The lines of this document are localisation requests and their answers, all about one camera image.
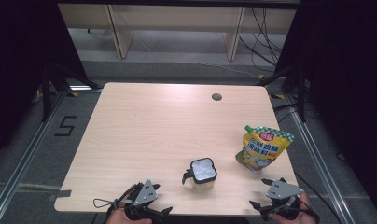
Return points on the yellow seasoning pouch green spout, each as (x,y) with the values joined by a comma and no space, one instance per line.
(261,149)

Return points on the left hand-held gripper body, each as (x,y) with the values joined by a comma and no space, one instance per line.
(146,194)

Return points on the person's left hand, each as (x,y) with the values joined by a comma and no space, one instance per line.
(122,217)

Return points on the yellow tape piece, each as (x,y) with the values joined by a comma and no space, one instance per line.
(261,76)
(74,94)
(279,96)

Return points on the aluminium floor rail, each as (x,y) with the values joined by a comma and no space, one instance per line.
(28,149)
(317,155)

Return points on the person's right hand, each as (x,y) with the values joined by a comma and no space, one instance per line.
(301,214)

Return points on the black metal stand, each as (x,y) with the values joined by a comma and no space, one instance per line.
(47,93)
(300,93)

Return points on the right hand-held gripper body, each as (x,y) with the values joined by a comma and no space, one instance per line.
(284,191)

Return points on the grey tape strip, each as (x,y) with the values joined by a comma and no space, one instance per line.
(60,194)

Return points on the light wooden shelf unit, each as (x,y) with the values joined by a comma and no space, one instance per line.
(177,18)

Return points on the black curtain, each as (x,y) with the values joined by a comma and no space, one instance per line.
(18,62)
(348,77)

